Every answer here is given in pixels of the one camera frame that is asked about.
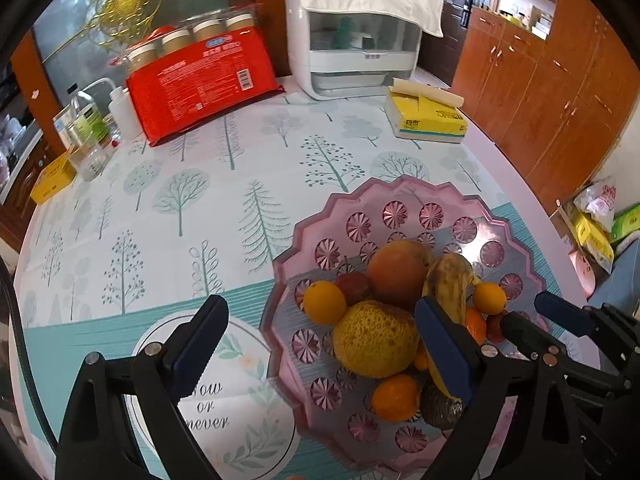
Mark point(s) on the yellow tissue box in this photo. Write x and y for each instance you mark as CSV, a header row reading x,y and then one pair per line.
x,y
425,120

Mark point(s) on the yellow packet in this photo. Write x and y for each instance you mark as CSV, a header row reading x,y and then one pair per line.
x,y
592,240

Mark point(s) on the wooden wall cabinet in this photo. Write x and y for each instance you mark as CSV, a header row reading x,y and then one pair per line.
x,y
550,110

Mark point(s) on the gold door ornament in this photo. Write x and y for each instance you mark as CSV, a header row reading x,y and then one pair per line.
x,y
125,2

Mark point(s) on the green packet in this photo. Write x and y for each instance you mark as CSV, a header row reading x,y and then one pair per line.
x,y
627,227

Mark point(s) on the white countertop appliance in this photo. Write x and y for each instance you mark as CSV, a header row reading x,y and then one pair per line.
x,y
350,65

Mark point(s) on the spotted ripe banana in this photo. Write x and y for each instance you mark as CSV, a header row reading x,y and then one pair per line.
x,y
450,280

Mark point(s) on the mandarin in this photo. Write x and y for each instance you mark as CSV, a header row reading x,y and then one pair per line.
x,y
422,361
475,327
395,398

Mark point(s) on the red yellow apple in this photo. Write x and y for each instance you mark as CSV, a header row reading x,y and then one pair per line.
x,y
400,272

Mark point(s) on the dark avocado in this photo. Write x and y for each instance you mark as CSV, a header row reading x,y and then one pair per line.
x,y
437,408

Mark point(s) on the small glass jar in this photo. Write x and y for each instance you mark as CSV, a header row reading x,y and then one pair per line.
x,y
114,132

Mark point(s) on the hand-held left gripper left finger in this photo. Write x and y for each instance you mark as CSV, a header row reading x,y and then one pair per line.
x,y
197,350

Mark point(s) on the dark wooden door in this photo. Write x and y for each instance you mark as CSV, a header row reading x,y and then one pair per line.
x,y
457,10

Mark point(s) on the wooden kitchen cabinet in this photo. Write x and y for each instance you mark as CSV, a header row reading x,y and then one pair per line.
x,y
20,195

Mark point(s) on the white squeeze bottle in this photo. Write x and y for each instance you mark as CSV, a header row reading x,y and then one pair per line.
x,y
125,115

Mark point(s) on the speckled yellow pear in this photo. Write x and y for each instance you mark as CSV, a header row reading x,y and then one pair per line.
x,y
375,338

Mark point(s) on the yellow cardboard box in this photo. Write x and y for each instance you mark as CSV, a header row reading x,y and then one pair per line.
x,y
52,180

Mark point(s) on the pink glass fruit bowl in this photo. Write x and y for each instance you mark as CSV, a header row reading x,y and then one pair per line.
x,y
400,210

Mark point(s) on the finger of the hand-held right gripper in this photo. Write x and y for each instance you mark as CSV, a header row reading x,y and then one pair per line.
x,y
525,332
562,312

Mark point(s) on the tree print tablecloth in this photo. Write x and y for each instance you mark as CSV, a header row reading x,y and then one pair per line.
x,y
200,160

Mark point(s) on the red plastic packet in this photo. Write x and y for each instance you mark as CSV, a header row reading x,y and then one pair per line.
x,y
200,90

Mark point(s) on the teal striped placemat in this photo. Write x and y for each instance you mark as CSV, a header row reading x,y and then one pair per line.
x,y
60,340

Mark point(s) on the small yellowish orange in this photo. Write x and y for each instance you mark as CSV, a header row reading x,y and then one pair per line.
x,y
490,298
325,303

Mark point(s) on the clear glass cup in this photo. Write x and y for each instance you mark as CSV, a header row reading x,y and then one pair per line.
x,y
92,160

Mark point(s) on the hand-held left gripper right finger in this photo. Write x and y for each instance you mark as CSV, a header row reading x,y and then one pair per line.
x,y
445,350

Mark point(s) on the red lychee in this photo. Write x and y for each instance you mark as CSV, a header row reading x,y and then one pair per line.
x,y
495,329
354,286

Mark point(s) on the white plastic bag red print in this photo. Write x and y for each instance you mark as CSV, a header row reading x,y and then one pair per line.
x,y
597,205

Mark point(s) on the plastic bottle green label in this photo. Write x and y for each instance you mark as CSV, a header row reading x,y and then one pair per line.
x,y
87,117

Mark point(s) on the wrapped pack of jars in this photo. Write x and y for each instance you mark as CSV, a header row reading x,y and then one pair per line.
x,y
190,35

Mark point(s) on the white carton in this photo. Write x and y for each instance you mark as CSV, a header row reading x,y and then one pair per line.
x,y
62,127

